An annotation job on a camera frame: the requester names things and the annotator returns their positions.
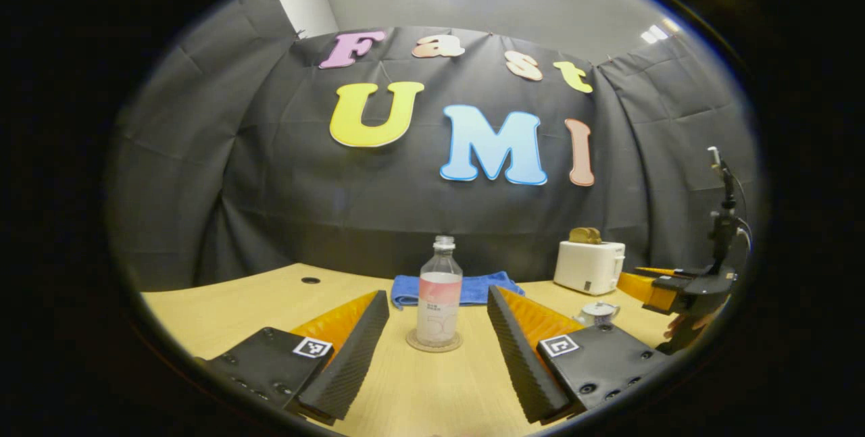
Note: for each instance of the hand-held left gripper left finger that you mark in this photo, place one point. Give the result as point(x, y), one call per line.
point(358, 356)

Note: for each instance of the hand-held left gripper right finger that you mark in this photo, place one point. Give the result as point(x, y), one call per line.
point(517, 356)

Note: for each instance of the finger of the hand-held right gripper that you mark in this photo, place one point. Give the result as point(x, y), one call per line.
point(642, 288)
point(665, 273)

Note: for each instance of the white blue-flowered teacup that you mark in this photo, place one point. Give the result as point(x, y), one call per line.
point(598, 319)

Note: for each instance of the round brown coaster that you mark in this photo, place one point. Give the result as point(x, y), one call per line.
point(413, 345)

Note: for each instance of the clear water bottle pink label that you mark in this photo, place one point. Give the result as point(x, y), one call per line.
point(439, 302)

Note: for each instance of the white toaster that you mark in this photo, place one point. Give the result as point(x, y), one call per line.
point(584, 268)

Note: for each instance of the brown bread slice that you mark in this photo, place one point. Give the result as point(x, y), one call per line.
point(595, 235)
point(578, 236)

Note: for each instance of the blue folded towel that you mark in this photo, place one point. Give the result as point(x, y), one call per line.
point(486, 288)

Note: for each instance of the black backdrop cloth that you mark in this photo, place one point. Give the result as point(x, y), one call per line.
point(270, 187)

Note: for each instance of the ceiling light panel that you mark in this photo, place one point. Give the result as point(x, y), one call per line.
point(659, 32)

